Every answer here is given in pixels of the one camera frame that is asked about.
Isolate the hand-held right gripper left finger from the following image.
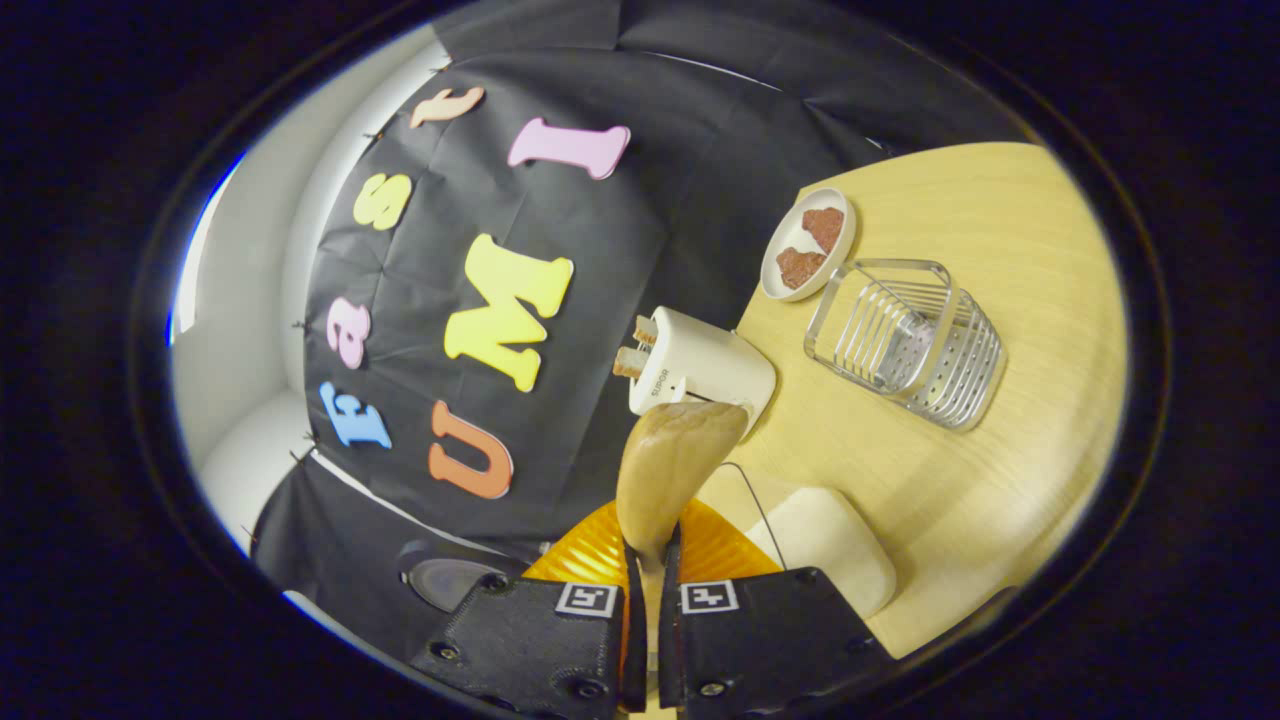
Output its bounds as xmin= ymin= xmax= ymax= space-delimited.
xmin=410 ymin=500 xmax=649 ymax=719

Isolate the white round plate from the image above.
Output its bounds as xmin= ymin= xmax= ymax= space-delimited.
xmin=760 ymin=187 xmax=858 ymax=303

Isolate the wooden spoon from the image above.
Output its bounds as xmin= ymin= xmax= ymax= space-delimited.
xmin=615 ymin=400 xmax=749 ymax=601

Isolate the metal wire chopstick holder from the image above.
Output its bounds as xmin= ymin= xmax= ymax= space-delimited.
xmin=803 ymin=258 xmax=1008 ymax=433

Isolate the thin toaster cable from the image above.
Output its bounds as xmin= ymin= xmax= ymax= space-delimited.
xmin=715 ymin=462 xmax=791 ymax=571

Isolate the white toaster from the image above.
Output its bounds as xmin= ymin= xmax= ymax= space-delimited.
xmin=628 ymin=306 xmax=777 ymax=441

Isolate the white rice container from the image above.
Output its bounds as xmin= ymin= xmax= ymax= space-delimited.
xmin=745 ymin=487 xmax=898 ymax=619

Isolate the brown meat piece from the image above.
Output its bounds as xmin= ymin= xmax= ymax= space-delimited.
xmin=776 ymin=247 xmax=829 ymax=291
xmin=800 ymin=206 xmax=846 ymax=253

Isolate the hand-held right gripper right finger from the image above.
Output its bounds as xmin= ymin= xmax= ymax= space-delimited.
xmin=657 ymin=498 xmax=896 ymax=719

